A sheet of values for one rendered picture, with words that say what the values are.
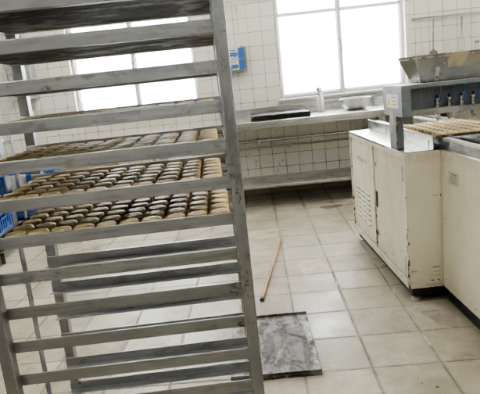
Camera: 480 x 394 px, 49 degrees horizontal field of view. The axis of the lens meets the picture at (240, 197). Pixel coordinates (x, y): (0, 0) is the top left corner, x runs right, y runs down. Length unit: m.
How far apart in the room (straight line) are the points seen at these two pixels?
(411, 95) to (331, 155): 3.29
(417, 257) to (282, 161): 3.33
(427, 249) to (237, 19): 3.79
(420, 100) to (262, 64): 3.30
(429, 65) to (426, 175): 0.56
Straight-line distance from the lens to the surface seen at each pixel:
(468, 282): 2.83
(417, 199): 2.96
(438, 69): 2.98
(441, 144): 2.96
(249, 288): 1.32
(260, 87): 6.04
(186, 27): 1.26
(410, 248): 3.02
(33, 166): 1.34
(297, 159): 6.13
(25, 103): 1.77
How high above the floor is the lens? 1.28
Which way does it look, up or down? 12 degrees down
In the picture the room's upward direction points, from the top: 6 degrees counter-clockwise
